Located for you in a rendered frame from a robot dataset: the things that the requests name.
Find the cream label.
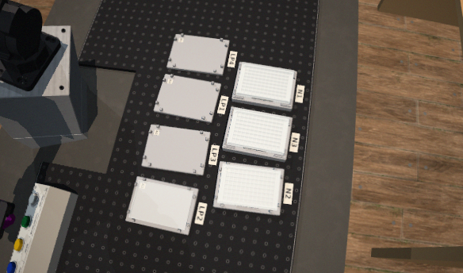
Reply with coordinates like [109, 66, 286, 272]
[195, 202, 207, 225]
[289, 133, 300, 152]
[295, 85, 304, 103]
[217, 96, 228, 114]
[283, 183, 293, 205]
[228, 52, 237, 67]
[209, 145, 220, 165]

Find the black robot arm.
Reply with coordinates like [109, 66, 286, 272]
[0, 0, 61, 91]

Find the white button panel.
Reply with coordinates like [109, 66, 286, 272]
[6, 183, 78, 273]

